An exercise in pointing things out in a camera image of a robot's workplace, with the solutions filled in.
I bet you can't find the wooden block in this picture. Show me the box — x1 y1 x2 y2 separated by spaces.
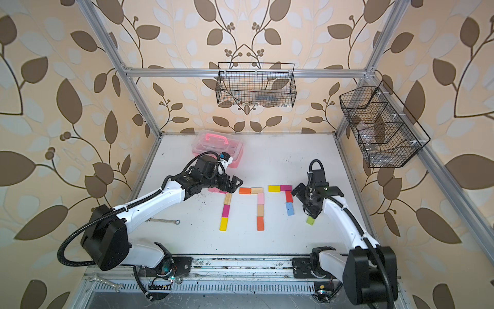
251 187 264 194
224 193 232 205
257 204 264 217

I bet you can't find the red block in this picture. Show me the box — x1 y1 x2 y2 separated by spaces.
285 191 293 203

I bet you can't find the green block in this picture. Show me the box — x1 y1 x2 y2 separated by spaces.
306 216 315 225

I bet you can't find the pink plastic toolbox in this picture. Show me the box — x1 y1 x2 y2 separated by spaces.
192 130 244 169

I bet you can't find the right wire basket black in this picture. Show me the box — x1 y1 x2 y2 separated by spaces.
339 81 431 168

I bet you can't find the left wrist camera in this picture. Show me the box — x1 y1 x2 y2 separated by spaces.
192 151 233 180

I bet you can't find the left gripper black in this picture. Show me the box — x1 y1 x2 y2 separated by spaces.
200 168 244 193

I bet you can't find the light pink block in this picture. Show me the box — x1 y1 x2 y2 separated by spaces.
208 188 227 194
257 193 265 205

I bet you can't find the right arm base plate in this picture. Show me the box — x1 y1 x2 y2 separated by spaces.
292 257 318 279

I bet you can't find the back wire basket black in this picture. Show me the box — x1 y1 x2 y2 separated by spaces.
214 61 297 108

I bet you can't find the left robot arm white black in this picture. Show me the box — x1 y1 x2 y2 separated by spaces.
57 173 243 271

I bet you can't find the red-orange block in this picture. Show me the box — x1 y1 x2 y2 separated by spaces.
257 216 264 231

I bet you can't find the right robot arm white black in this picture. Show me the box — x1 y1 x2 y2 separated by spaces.
292 184 398 308

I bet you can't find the large silver wrench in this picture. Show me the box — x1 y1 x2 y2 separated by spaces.
89 273 123 292

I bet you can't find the yellow block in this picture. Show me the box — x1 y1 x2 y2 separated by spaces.
268 185 281 193
219 217 228 231

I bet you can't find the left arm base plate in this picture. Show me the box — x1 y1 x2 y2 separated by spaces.
160 256 193 278

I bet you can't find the small silver wrench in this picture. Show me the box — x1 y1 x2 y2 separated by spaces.
147 218 181 225

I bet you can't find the wire basket black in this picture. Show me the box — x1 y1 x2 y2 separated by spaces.
339 81 431 168
214 61 297 108

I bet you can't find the orange block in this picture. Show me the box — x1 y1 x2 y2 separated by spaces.
239 187 252 194

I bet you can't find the blue block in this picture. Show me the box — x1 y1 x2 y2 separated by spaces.
286 202 295 216

